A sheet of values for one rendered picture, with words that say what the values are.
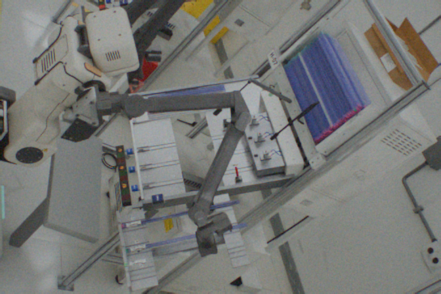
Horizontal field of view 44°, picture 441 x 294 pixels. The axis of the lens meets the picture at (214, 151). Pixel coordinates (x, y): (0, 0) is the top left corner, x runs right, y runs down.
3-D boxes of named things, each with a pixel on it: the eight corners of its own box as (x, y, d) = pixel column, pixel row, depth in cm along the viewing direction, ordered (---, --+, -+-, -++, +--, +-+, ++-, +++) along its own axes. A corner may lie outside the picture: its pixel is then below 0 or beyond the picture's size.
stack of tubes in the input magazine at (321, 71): (314, 142, 243) (361, 105, 230) (282, 65, 275) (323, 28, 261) (331, 151, 251) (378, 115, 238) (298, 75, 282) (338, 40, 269)
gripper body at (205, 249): (211, 229, 210) (210, 221, 204) (218, 254, 205) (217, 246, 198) (195, 233, 209) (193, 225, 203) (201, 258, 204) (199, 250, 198)
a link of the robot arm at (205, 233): (193, 226, 197) (200, 239, 194) (211, 217, 198) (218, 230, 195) (195, 233, 202) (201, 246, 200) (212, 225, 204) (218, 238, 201)
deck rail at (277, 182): (143, 211, 251) (142, 203, 246) (143, 207, 252) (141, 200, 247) (294, 184, 259) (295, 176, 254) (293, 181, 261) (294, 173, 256)
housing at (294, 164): (284, 184, 261) (287, 165, 250) (258, 109, 291) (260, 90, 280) (300, 180, 262) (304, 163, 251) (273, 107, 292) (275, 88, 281)
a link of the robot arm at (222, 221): (188, 210, 202) (193, 212, 193) (216, 197, 204) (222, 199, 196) (201, 239, 203) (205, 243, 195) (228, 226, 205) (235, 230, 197)
